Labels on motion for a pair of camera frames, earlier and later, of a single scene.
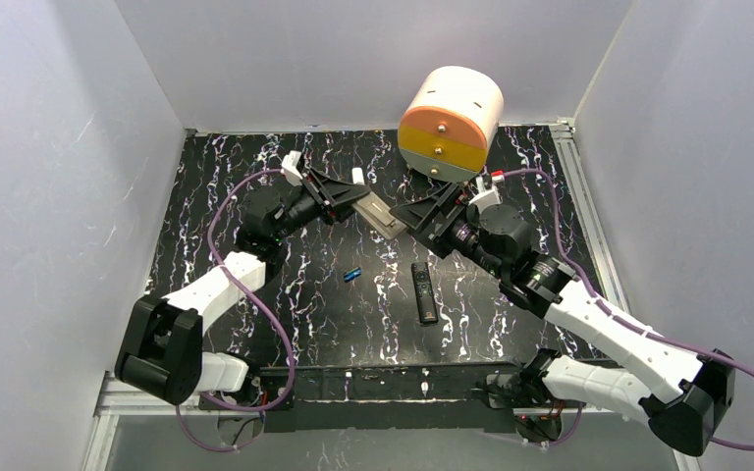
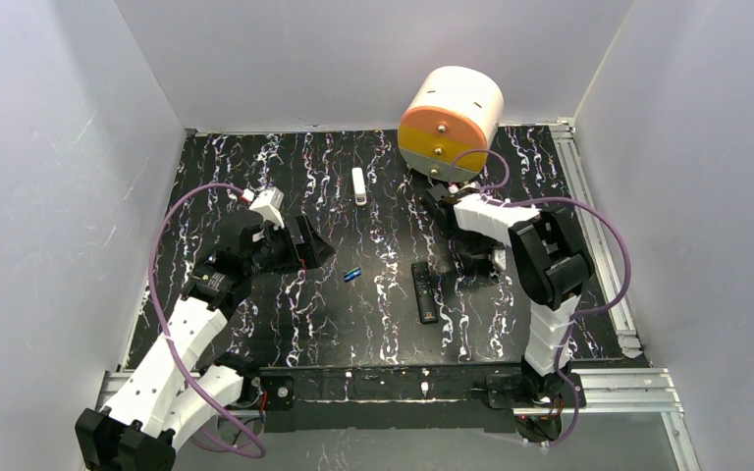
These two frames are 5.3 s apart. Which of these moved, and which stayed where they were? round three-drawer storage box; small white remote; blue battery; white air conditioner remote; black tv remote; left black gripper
Moved: white air conditioner remote; left black gripper
Stayed: round three-drawer storage box; blue battery; black tv remote; small white remote
